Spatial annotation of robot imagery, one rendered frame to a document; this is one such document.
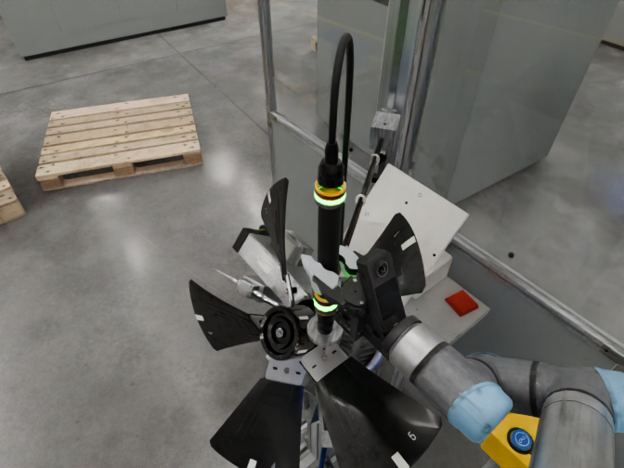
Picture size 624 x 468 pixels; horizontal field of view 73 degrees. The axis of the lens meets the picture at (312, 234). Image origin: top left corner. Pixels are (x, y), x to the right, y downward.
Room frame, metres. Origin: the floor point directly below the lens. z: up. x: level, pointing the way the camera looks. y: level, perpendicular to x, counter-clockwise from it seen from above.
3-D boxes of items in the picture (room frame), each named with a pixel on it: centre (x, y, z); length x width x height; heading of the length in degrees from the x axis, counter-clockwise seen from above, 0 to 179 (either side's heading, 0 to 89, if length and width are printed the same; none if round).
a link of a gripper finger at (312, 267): (0.44, -0.01, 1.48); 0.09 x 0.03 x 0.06; 49
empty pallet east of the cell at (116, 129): (3.15, 1.61, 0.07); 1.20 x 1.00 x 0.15; 107
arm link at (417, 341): (0.31, -0.15, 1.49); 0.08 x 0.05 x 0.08; 128
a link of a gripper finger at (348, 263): (0.47, -0.05, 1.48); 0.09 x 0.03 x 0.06; 28
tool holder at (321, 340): (0.47, -0.03, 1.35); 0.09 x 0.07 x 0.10; 163
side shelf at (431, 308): (0.89, -0.39, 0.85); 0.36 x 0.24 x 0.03; 38
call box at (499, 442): (0.36, -0.48, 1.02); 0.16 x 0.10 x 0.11; 128
